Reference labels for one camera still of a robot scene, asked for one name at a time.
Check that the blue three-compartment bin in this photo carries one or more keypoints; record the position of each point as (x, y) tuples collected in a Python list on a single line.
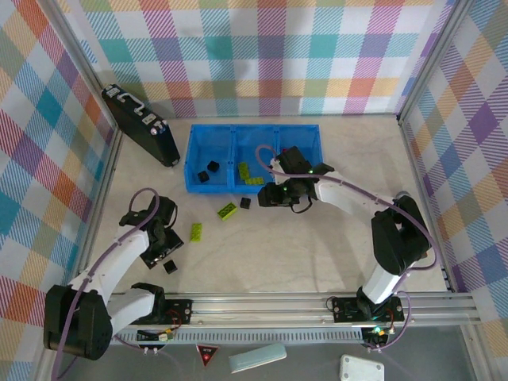
[(210, 147)]

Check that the lime green lego brick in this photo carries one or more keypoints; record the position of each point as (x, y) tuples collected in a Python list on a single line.
[(196, 232), (254, 180), (227, 210), (243, 168)]

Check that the red cylinder grey cap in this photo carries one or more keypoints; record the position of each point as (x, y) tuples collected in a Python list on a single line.
[(404, 194)]

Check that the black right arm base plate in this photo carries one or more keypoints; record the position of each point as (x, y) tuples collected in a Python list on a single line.
[(345, 309)]

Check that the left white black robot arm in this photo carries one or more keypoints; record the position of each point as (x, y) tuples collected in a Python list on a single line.
[(115, 258)]

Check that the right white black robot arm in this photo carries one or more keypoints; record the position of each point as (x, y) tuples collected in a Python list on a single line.
[(349, 198)]

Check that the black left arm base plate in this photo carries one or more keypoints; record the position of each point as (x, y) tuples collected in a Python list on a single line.
[(182, 311)]

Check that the small black lego brick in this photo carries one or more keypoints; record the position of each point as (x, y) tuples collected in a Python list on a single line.
[(170, 267), (213, 166), (203, 175), (245, 202)]

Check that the black controller board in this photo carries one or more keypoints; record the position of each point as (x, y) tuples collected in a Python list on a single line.
[(377, 335), (152, 336)]

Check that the red triangle sign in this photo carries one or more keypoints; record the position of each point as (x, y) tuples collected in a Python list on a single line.
[(207, 354)]

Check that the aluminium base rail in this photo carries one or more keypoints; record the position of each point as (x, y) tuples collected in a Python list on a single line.
[(258, 307)]

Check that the white square plate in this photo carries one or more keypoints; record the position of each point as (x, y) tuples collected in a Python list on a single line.
[(362, 369)]

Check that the pale blue-grey block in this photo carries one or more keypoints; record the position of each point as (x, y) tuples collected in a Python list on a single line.
[(257, 358)]

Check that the plaid fabric backdrop panel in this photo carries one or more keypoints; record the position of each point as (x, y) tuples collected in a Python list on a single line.
[(258, 55), (472, 158), (35, 158)]

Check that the aluminium side rail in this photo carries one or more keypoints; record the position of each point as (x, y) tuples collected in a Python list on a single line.
[(412, 158), (99, 190)]

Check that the aluminium frame post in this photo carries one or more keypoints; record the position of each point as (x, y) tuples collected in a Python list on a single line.
[(432, 59), (78, 51)]

